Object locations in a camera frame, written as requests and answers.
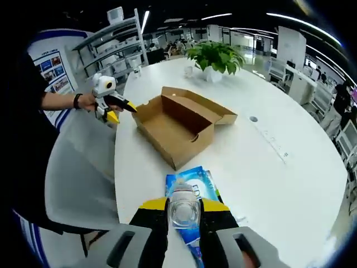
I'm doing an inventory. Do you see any brown cardboard shoe box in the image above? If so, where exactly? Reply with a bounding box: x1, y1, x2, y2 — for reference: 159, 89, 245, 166
131, 86, 239, 171

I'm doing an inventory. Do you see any person's own torso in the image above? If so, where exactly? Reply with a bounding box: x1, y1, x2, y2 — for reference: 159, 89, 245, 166
10, 49, 65, 236

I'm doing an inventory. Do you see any white blue poster board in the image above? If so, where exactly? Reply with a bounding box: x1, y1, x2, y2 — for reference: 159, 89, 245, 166
27, 30, 94, 130

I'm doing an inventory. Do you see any grey chair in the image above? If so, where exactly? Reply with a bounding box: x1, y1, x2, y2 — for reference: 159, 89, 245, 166
44, 111, 121, 258

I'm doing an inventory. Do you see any clear pump bottle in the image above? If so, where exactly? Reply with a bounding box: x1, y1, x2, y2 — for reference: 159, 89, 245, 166
167, 178, 203, 233

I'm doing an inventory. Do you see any grey metal shelf rack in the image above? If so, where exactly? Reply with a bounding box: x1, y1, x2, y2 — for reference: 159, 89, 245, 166
71, 7, 149, 85

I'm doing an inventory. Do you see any person's left hand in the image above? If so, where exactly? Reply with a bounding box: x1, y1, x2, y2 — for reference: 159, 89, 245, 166
80, 93, 98, 113

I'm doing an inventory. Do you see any inlaid table power strip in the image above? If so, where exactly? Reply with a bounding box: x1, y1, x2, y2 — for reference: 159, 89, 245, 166
259, 123, 290, 164

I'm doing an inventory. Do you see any blue wipes pack soft item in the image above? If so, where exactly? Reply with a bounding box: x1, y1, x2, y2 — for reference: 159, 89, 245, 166
165, 165, 224, 268

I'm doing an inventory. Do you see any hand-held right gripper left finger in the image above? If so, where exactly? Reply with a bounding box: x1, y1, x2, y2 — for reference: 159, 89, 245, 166
80, 196, 170, 268

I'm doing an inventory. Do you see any potted green plant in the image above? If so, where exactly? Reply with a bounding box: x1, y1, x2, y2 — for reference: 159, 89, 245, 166
185, 41, 247, 83

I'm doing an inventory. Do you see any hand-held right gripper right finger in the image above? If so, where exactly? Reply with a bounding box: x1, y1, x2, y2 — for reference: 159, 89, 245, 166
199, 198, 292, 268

